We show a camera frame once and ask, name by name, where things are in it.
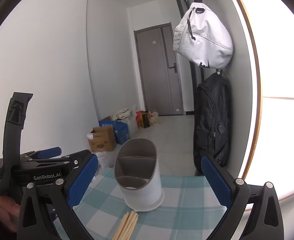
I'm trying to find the black coat rack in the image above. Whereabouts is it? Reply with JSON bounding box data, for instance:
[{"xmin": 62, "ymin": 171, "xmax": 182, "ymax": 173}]
[{"xmin": 170, "ymin": 0, "xmax": 205, "ymax": 113}]

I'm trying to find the brown cardboard box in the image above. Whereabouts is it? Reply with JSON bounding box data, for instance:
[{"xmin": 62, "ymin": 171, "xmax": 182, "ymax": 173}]
[{"xmin": 88, "ymin": 126, "xmax": 117, "ymax": 152}]

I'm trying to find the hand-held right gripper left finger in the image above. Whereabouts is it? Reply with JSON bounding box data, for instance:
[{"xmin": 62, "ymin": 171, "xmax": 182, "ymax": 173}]
[{"xmin": 17, "ymin": 154, "xmax": 99, "ymax": 240}]

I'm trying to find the black backpack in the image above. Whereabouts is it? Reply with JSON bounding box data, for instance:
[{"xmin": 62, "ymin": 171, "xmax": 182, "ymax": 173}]
[{"xmin": 193, "ymin": 72, "xmax": 230, "ymax": 177}]

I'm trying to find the white sling bag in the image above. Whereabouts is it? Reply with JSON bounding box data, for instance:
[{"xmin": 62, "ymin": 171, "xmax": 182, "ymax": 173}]
[{"xmin": 173, "ymin": 2, "xmax": 234, "ymax": 68}]

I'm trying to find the teal checked tablecloth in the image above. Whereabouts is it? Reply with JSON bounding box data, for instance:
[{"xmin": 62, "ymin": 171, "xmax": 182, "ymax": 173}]
[{"xmin": 70, "ymin": 167, "xmax": 230, "ymax": 240}]

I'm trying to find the grey door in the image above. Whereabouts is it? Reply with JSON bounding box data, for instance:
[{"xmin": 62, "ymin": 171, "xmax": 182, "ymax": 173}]
[{"xmin": 134, "ymin": 23, "xmax": 185, "ymax": 117}]

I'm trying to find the white divided utensil holder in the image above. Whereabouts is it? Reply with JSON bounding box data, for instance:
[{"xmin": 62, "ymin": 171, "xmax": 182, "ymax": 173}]
[{"xmin": 114, "ymin": 138, "xmax": 165, "ymax": 212}]

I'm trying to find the grey poly mailer bag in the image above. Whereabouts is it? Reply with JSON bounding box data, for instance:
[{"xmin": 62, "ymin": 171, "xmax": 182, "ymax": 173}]
[{"xmin": 93, "ymin": 151, "xmax": 117, "ymax": 170}]

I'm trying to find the black and yellow bag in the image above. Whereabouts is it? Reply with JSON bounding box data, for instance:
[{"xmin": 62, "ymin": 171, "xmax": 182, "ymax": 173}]
[{"xmin": 141, "ymin": 111, "xmax": 151, "ymax": 128}]

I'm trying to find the beige plastic bag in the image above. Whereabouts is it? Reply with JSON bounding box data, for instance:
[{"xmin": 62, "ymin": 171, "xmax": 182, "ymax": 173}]
[{"xmin": 149, "ymin": 109, "xmax": 162, "ymax": 126}]

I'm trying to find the person's left hand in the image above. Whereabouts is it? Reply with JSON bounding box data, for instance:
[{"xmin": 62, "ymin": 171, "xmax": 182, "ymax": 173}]
[{"xmin": 0, "ymin": 189, "xmax": 21, "ymax": 233}]

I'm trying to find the white plastic bin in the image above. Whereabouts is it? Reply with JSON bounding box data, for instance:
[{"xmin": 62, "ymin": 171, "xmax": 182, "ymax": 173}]
[{"xmin": 127, "ymin": 116, "xmax": 139, "ymax": 137}]

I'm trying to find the round gold-framed mirror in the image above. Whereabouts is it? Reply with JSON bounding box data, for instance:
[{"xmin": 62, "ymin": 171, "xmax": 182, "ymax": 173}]
[{"xmin": 224, "ymin": 0, "xmax": 294, "ymax": 212}]

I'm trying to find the cream cloth bag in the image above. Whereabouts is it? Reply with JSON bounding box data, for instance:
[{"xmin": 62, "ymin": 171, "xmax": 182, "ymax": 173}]
[{"xmin": 112, "ymin": 108, "xmax": 133, "ymax": 121}]

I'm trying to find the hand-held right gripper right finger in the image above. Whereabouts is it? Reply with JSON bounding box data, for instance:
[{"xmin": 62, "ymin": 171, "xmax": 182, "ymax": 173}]
[{"xmin": 201, "ymin": 155, "xmax": 289, "ymax": 240}]

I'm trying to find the blue cardboard box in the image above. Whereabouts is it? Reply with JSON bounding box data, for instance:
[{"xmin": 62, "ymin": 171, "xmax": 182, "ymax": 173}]
[{"xmin": 99, "ymin": 120, "xmax": 130, "ymax": 145}]

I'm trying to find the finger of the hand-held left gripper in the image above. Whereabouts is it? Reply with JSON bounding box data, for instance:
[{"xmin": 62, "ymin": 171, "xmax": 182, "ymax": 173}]
[
  {"xmin": 28, "ymin": 149, "xmax": 92, "ymax": 174},
  {"xmin": 20, "ymin": 147, "xmax": 62, "ymax": 160}
]

